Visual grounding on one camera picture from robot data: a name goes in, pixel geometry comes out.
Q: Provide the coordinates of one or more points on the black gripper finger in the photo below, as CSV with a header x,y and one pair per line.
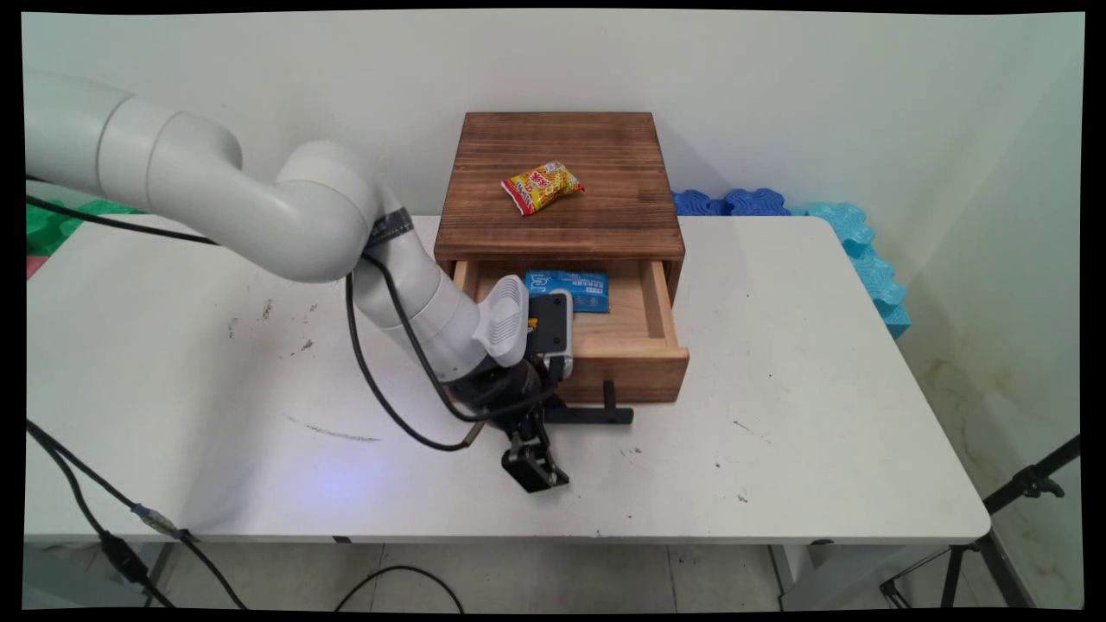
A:
x,y
531,434
536,473

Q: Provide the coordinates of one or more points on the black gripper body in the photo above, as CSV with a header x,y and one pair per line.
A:
x,y
501,393

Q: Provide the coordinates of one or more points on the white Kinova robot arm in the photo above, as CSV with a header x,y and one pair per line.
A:
x,y
302,207

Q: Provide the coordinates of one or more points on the blue packet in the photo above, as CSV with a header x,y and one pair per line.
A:
x,y
577,289

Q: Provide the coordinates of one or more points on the brown wooden cabinet box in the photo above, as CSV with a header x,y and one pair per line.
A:
x,y
562,233

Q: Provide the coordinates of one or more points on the yellow red snack packet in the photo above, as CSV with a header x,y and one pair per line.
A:
x,y
540,187

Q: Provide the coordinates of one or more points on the white table leg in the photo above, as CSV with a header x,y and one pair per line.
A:
x,y
791,574

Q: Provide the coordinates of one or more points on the dark blue foam mat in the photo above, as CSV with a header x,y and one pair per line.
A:
x,y
734,204

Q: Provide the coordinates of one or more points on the cyan foam mat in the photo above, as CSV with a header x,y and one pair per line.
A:
x,y
868,259

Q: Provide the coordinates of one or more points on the green foam mat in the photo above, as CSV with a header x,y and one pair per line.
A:
x,y
60,226

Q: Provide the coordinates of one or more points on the pink foam mat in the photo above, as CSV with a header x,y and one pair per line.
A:
x,y
33,266

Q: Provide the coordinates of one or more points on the black tripod stand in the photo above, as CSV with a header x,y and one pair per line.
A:
x,y
1028,484

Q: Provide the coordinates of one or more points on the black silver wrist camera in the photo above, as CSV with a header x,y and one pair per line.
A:
x,y
551,328

